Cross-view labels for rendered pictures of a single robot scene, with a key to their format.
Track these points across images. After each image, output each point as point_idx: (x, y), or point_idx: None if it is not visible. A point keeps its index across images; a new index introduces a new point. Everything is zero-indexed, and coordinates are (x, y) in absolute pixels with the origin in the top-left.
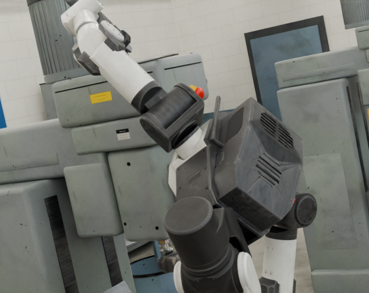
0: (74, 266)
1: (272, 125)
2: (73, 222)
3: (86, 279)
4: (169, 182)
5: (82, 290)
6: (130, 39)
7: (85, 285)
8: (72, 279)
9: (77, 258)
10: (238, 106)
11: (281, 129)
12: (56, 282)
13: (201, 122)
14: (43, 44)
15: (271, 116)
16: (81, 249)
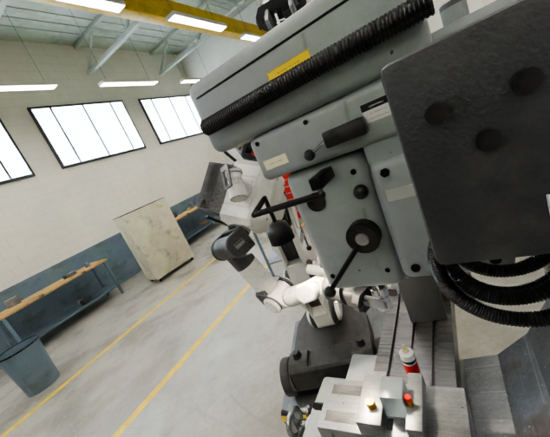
0: None
1: (207, 186)
2: None
3: None
4: (283, 178)
5: None
6: (258, 25)
7: None
8: None
9: None
10: (219, 163)
11: (204, 192)
12: None
13: (244, 159)
14: None
15: (205, 180)
16: None
